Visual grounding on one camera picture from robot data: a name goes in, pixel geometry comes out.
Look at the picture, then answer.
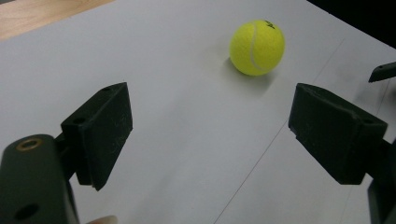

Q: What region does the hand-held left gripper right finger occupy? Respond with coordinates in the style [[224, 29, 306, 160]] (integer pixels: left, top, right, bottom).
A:
[[288, 82, 396, 186]]

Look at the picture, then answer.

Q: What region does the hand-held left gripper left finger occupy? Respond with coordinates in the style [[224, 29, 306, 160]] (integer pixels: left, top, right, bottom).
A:
[[55, 81, 134, 191]]

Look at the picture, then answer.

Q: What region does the yellow tennis ball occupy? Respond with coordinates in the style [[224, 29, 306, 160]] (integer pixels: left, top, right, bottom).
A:
[[229, 19, 286, 77]]

